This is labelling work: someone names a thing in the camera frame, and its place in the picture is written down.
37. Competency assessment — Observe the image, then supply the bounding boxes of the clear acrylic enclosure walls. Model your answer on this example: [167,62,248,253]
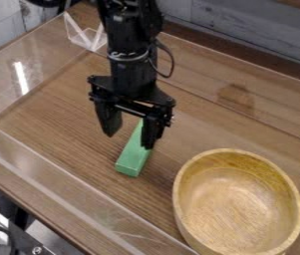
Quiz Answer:
[0,11,300,255]

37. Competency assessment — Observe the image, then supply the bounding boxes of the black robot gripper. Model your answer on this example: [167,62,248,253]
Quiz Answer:
[88,49,176,149]

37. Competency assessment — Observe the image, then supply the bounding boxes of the black metal table frame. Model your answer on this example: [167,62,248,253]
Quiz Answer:
[0,178,84,255]

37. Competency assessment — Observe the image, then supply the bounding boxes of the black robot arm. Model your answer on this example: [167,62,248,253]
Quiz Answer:
[88,0,176,148]

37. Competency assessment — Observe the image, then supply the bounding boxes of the brown wooden bowl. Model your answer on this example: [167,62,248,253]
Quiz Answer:
[172,148,300,255]

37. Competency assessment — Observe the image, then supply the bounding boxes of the green rectangular block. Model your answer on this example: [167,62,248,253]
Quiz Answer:
[116,122,151,177]

